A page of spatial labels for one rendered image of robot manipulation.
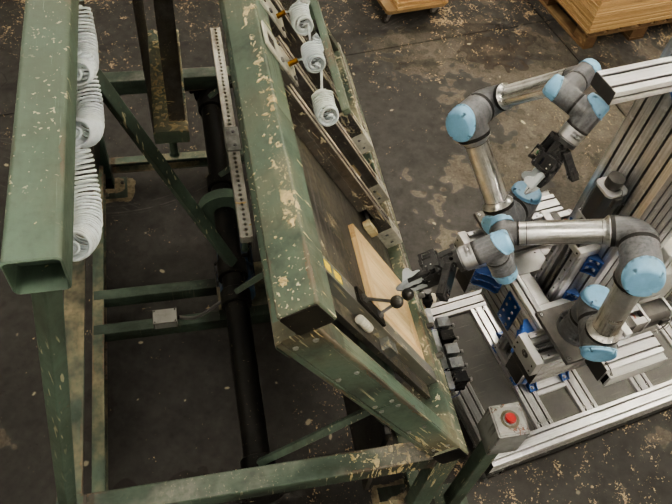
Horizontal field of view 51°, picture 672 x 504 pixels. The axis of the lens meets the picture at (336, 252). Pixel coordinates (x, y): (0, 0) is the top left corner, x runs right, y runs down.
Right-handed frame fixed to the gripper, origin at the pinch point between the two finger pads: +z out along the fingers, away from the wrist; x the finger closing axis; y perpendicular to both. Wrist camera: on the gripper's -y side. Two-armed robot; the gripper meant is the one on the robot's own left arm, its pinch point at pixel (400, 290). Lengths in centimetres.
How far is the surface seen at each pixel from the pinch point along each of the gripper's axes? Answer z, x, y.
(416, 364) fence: 10.2, -37.1, -7.6
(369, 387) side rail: 12.2, 13.6, -32.1
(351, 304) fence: 11.3, 15.5, -7.5
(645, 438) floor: -53, -199, -14
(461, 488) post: 25, -120, -30
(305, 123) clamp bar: 9, 26, 54
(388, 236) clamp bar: 10, -49, 54
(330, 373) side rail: 16.2, 29.6, -32.1
